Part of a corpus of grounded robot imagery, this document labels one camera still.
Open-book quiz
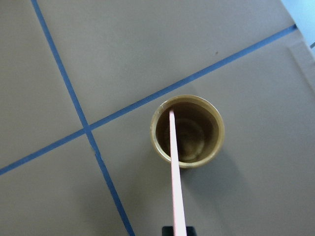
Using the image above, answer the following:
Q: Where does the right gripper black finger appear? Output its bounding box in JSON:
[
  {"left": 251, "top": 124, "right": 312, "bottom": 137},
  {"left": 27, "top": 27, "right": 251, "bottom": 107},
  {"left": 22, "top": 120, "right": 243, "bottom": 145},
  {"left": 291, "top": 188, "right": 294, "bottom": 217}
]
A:
[{"left": 161, "top": 225, "right": 197, "bottom": 236}]

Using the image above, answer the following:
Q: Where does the tan bamboo cup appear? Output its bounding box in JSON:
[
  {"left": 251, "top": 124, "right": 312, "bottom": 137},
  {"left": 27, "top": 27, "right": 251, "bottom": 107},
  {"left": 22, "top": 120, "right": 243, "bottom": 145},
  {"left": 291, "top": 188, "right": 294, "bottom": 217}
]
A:
[{"left": 150, "top": 95, "right": 225, "bottom": 169}]

